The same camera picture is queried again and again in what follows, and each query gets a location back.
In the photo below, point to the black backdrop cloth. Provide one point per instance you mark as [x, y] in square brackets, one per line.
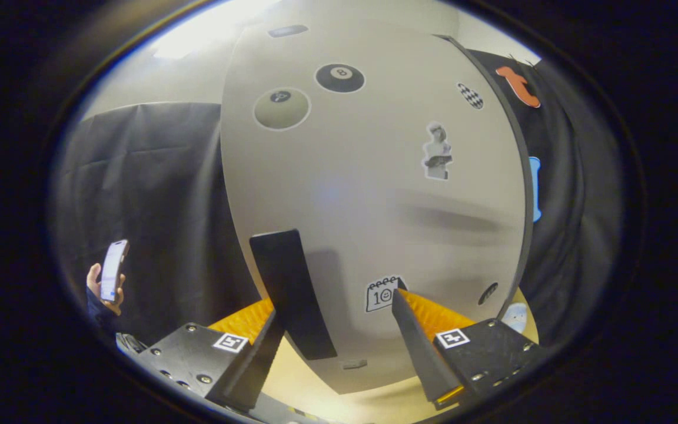
[168, 176]

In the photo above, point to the grey cabinet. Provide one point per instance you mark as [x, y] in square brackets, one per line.
[528, 206]

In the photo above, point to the smartphone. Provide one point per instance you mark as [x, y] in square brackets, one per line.
[112, 271]

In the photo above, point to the white round object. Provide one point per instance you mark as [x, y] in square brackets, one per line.
[515, 318]

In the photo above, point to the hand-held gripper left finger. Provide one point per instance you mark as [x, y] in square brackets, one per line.
[251, 371]

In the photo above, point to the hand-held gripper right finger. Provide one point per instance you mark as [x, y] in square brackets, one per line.
[421, 353]

